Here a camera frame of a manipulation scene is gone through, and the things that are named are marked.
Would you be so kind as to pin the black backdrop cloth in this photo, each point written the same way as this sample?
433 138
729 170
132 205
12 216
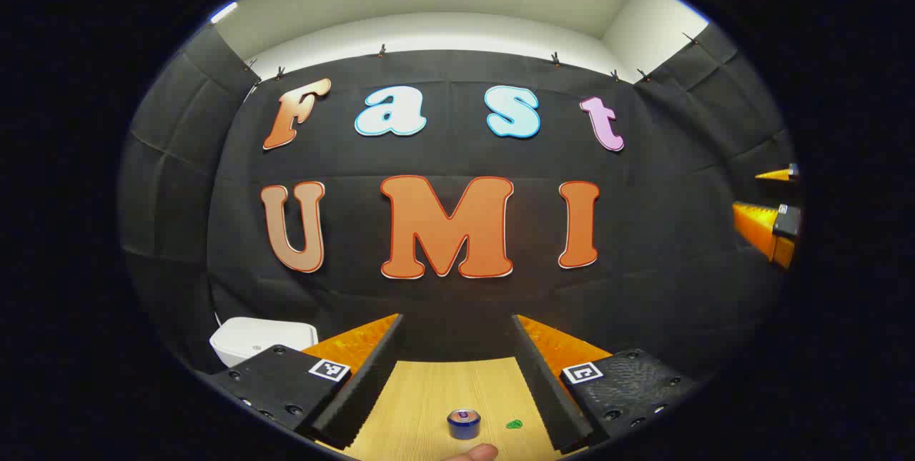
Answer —
643 289

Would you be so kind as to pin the ceiling light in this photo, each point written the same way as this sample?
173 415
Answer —
223 12

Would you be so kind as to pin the blue pop can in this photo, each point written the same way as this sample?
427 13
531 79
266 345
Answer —
463 424

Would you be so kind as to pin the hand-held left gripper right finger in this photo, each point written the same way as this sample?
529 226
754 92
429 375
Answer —
547 397

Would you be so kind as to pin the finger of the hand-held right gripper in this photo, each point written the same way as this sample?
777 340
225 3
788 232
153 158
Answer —
758 229
786 174

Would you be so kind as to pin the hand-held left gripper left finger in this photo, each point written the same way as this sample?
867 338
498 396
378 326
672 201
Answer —
364 397

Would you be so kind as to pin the white desktop garbage bin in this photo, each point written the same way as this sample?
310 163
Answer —
250 338

